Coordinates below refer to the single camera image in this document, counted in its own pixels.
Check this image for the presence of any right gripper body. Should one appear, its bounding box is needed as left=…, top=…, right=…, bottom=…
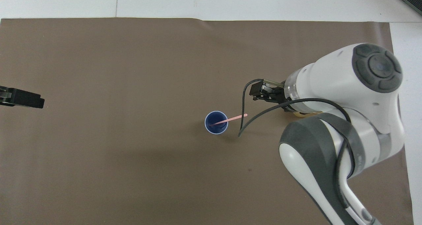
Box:
left=272, top=87, right=296, bottom=113

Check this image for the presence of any pink chopstick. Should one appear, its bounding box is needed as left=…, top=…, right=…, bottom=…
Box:
left=210, top=113, right=248, bottom=126

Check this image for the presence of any blue cup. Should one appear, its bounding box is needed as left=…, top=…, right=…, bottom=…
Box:
left=204, top=111, right=228, bottom=135

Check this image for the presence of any black cable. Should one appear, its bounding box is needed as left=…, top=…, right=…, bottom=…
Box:
left=238, top=78, right=356, bottom=210

